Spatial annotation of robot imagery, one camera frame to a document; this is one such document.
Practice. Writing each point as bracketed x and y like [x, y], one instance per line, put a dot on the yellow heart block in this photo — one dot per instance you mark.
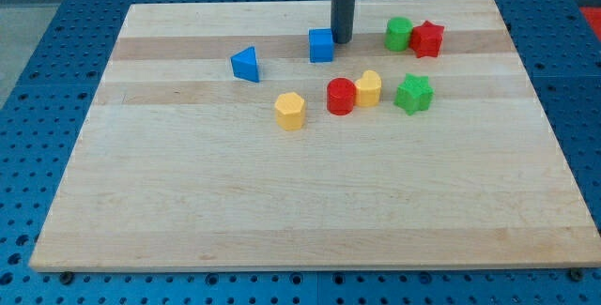
[368, 89]

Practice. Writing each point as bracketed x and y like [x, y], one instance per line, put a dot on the green star block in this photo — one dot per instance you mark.
[414, 94]

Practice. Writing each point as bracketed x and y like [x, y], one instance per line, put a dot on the red star block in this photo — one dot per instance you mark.
[426, 39]

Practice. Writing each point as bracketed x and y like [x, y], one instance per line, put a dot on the yellow hexagon block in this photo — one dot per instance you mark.
[290, 111]

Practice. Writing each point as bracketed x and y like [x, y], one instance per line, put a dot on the red cylinder block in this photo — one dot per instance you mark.
[341, 93]

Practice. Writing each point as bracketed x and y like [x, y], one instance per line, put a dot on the wooden board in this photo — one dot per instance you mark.
[180, 166]

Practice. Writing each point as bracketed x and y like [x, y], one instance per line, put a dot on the blue triangle block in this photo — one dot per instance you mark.
[244, 65]

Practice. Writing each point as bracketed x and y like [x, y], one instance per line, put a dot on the blue cube block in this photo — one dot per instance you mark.
[321, 48]

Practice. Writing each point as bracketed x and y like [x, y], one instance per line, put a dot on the green cylinder block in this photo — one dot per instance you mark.
[398, 33]

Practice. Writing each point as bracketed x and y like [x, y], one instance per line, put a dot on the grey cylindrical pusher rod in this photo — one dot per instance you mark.
[342, 20]

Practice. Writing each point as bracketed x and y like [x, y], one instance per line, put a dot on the red object at edge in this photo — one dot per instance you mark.
[593, 18]

